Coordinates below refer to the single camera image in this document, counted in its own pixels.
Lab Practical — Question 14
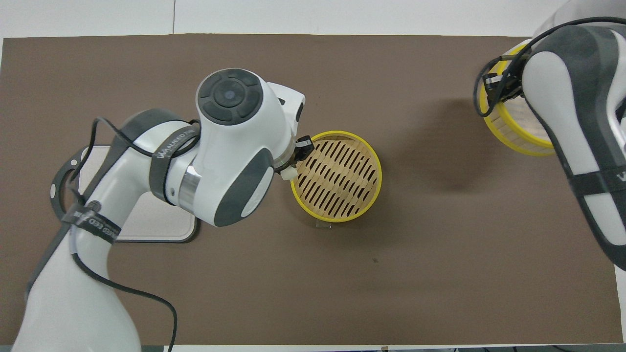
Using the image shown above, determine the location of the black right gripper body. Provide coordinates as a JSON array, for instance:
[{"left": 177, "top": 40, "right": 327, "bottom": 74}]
[{"left": 482, "top": 53, "right": 528, "bottom": 102}]

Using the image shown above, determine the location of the yellow bamboo steamer tier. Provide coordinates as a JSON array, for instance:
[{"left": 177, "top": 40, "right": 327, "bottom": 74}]
[
  {"left": 478, "top": 43, "right": 559, "bottom": 157},
  {"left": 290, "top": 130, "right": 383, "bottom": 224}
]

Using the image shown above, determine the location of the brown table mat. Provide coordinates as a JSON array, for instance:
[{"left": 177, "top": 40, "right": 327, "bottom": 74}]
[{"left": 0, "top": 33, "right": 626, "bottom": 346}]

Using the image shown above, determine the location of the white grey-rimmed cutting board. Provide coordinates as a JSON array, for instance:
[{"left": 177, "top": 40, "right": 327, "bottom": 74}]
[{"left": 50, "top": 145, "right": 199, "bottom": 244}]

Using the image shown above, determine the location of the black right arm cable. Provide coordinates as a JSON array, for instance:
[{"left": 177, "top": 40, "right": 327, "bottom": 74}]
[{"left": 472, "top": 16, "right": 626, "bottom": 118}]

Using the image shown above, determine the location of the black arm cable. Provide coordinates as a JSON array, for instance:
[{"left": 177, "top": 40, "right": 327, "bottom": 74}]
[
  {"left": 67, "top": 116, "right": 202, "bottom": 352},
  {"left": 472, "top": 16, "right": 626, "bottom": 118}
]

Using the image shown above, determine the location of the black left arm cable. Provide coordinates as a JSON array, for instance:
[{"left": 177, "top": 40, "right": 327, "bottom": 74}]
[{"left": 67, "top": 116, "right": 202, "bottom": 352}]

